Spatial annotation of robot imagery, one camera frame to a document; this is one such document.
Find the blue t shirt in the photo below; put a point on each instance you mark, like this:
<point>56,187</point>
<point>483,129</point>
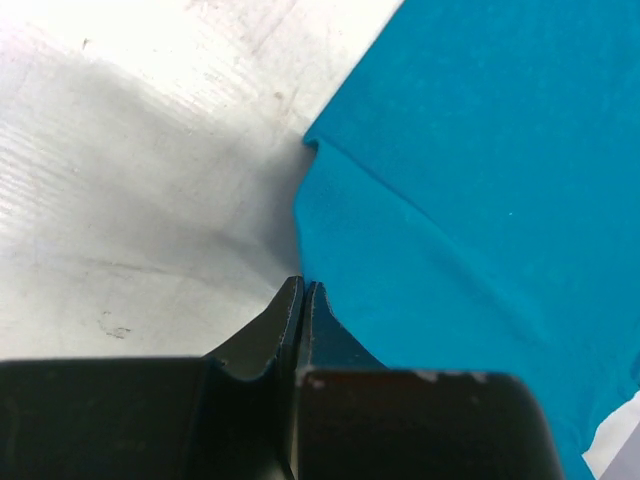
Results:
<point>474,200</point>

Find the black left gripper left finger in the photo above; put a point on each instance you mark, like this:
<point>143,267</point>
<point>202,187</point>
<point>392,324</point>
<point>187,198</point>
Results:
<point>222,415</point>

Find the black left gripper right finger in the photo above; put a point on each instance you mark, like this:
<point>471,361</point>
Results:
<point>358,419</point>

